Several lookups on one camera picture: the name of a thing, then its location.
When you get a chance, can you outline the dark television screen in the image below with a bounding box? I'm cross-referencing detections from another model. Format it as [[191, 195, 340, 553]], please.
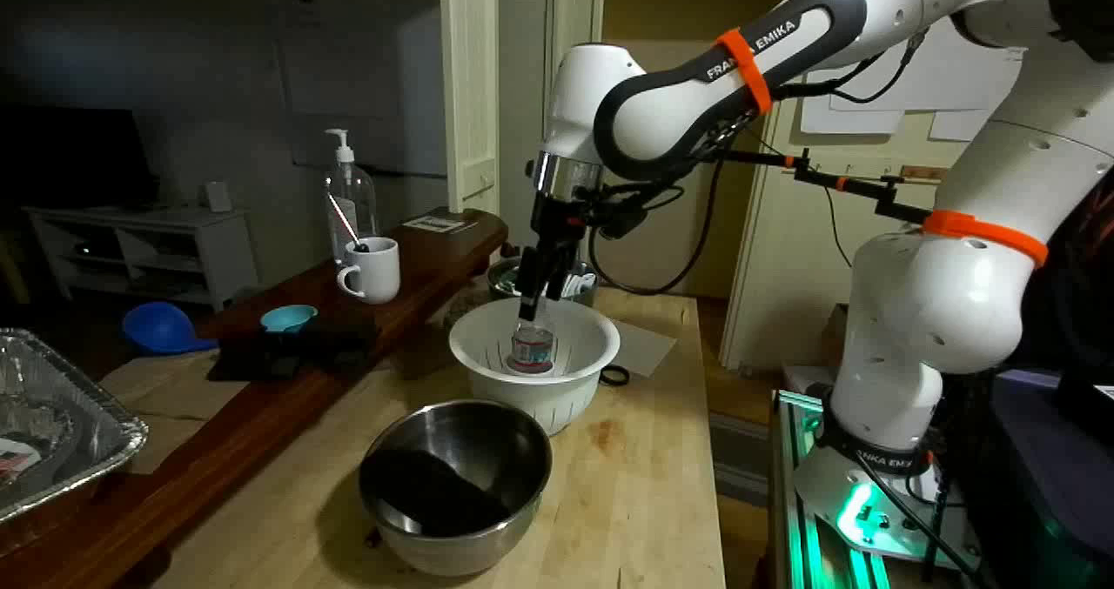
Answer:
[[0, 105, 159, 213]]

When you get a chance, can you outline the dark wooden bench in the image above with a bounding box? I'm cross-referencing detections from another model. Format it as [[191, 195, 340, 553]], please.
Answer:
[[0, 208, 510, 589]]

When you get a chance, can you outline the small dark bowl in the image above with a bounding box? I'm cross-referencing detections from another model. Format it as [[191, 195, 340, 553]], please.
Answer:
[[487, 256, 601, 308]]

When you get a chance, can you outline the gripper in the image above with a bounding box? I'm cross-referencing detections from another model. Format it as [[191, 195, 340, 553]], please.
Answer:
[[518, 191, 603, 323]]

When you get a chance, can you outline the white paper sheet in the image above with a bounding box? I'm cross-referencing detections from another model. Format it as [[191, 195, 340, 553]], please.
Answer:
[[607, 319, 679, 378]]

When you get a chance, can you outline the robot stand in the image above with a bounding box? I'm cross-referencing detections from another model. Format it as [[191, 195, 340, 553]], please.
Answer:
[[770, 365, 1114, 589]]

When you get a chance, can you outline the blue plastic funnel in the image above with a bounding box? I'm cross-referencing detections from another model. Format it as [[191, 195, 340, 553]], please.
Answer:
[[121, 301, 219, 356]]

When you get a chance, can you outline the papers pinned on door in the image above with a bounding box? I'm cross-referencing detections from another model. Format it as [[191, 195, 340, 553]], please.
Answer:
[[799, 17, 1030, 144]]

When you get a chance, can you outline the black flat scale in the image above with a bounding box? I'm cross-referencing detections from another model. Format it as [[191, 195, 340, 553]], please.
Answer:
[[207, 323, 381, 383]]

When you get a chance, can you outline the small glass jar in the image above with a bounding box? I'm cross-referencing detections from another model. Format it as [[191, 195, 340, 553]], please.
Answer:
[[507, 321, 559, 376]]

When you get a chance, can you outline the white mug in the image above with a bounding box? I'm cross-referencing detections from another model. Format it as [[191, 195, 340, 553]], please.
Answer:
[[337, 237, 402, 305]]

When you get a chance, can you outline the clear pump dispenser bottle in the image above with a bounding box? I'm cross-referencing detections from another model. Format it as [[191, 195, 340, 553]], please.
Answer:
[[323, 128, 380, 265]]

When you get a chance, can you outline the brown paper sheet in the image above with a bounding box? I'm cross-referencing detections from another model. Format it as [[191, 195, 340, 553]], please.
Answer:
[[97, 349, 255, 477]]

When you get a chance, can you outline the silver metal bowl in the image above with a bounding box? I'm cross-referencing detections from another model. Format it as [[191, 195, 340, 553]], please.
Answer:
[[359, 398, 554, 578]]

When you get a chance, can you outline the white door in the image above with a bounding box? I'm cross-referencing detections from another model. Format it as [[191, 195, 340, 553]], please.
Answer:
[[719, 0, 976, 374]]

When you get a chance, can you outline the black cable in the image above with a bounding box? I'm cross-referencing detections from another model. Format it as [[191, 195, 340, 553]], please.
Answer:
[[822, 187, 856, 270]]

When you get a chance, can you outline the aluminium foil tray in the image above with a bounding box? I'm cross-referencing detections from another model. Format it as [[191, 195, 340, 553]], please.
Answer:
[[0, 327, 150, 525]]

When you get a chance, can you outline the white shelf unit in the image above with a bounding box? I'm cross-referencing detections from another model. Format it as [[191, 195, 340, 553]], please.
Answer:
[[23, 205, 261, 313]]

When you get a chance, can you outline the white printed card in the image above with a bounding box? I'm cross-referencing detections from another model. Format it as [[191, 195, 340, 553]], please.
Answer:
[[401, 214, 479, 234]]

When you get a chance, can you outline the white colander bowl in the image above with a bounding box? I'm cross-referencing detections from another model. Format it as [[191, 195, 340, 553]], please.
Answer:
[[448, 297, 622, 437]]

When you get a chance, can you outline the spoon with striped handle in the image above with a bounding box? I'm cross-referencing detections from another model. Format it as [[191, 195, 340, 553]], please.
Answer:
[[325, 192, 372, 254]]

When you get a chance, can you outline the small light blue bowl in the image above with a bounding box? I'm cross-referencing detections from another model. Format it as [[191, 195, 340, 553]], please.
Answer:
[[259, 304, 319, 336]]

